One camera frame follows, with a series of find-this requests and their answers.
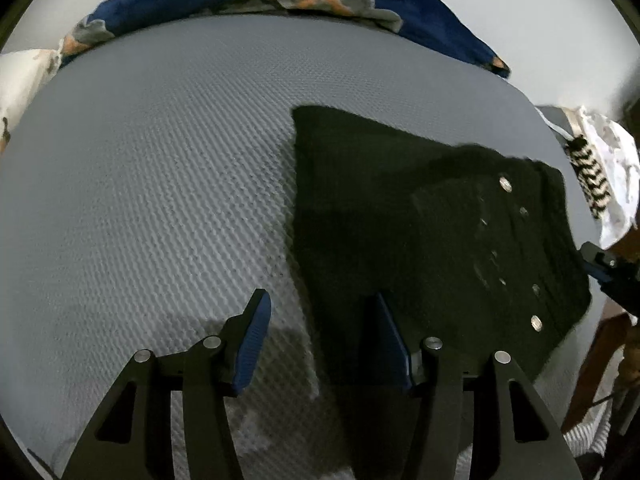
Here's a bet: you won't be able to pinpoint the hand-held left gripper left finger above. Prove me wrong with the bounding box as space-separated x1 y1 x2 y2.
62 288 273 480

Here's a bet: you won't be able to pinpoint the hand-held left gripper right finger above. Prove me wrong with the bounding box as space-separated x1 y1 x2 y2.
374 291 585 480

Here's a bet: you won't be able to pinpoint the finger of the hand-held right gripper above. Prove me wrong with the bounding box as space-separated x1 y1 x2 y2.
580 241 640 282
597 274 640 315

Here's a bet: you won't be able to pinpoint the black pants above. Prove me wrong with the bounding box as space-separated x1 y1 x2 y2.
282 105 593 476

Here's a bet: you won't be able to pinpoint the brown wooden furniture leg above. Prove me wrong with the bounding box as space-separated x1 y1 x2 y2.
561 311 637 435

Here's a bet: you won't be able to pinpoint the black and white striped cloth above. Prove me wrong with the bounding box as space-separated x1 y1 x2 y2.
565 135 615 220

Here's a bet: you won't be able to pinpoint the white crumpled cloth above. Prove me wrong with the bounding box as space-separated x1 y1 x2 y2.
570 105 640 251

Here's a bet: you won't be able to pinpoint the grey striped fabric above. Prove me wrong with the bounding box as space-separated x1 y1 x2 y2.
564 406 620 462

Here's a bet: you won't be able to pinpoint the grey textured mattress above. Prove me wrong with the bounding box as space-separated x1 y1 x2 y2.
0 12 598 480

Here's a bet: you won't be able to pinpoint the blue printed blanket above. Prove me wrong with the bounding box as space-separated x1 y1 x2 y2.
60 0 512 80

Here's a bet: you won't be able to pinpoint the white printed pillow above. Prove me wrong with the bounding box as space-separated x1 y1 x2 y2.
0 48 65 161

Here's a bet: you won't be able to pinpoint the grey cloth with white cord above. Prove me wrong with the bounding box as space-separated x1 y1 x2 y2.
534 104 577 145

